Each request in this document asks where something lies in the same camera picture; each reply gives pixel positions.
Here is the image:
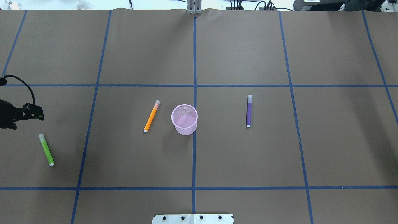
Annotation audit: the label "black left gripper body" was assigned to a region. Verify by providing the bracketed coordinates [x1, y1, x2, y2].
[0, 100, 25, 130]

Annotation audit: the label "green highlighter pen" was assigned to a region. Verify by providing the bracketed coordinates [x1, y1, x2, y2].
[38, 133, 55, 167]

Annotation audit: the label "orange highlighter pen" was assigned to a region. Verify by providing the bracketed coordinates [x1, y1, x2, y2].
[143, 100, 160, 133]

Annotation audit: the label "pink mesh pen holder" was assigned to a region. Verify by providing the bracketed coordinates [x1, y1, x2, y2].
[171, 104, 198, 136]

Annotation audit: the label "purple marker pen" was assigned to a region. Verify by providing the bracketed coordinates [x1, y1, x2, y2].
[246, 95, 252, 128]

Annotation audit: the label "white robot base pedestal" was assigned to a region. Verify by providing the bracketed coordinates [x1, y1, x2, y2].
[152, 214, 234, 224]

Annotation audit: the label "aluminium frame post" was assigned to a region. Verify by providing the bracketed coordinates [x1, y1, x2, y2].
[187, 0, 203, 15]

